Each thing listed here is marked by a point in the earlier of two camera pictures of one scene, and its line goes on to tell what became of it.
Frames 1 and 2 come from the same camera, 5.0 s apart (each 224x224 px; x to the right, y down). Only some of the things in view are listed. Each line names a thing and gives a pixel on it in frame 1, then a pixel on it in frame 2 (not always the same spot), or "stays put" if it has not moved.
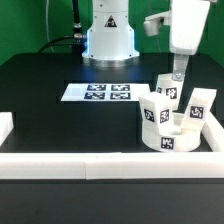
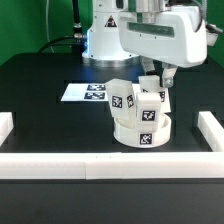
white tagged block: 196,112 → 148,111
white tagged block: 156,110 → 122,99
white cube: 170,89 → 151,84
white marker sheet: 105,91 stays put
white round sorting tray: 182,140 → 125,132
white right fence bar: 213,133 stays put
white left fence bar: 6,126 stays put
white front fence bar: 111,165 stays put
